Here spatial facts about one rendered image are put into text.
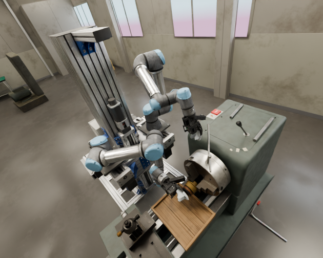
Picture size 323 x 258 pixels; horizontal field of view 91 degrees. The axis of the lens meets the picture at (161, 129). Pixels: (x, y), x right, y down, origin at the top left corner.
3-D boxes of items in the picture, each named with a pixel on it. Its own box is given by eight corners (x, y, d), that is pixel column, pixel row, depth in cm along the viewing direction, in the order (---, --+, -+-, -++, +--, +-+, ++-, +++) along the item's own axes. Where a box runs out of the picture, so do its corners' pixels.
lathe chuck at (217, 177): (189, 166, 135) (193, 144, 112) (222, 193, 118) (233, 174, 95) (182, 172, 131) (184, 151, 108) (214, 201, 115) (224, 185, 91)
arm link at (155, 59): (155, 112, 151) (139, 52, 116) (169, 107, 153) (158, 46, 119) (160, 119, 142) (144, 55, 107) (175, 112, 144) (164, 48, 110)
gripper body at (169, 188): (172, 199, 108) (161, 188, 115) (181, 191, 111) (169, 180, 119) (170, 194, 103) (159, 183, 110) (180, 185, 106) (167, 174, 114)
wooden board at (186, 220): (178, 184, 134) (178, 181, 132) (215, 216, 111) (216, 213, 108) (152, 210, 122) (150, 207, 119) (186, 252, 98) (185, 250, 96)
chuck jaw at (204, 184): (206, 175, 109) (221, 185, 101) (206, 179, 112) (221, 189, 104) (195, 186, 104) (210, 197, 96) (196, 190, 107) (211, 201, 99)
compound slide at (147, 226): (147, 213, 110) (146, 210, 107) (157, 224, 104) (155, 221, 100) (123, 237, 102) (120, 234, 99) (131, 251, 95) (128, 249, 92)
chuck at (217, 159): (192, 163, 136) (196, 141, 113) (224, 190, 120) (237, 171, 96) (189, 166, 135) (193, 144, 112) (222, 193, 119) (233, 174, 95)
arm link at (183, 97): (184, 85, 92) (192, 87, 85) (189, 102, 97) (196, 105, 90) (173, 91, 91) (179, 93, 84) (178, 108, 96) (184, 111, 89)
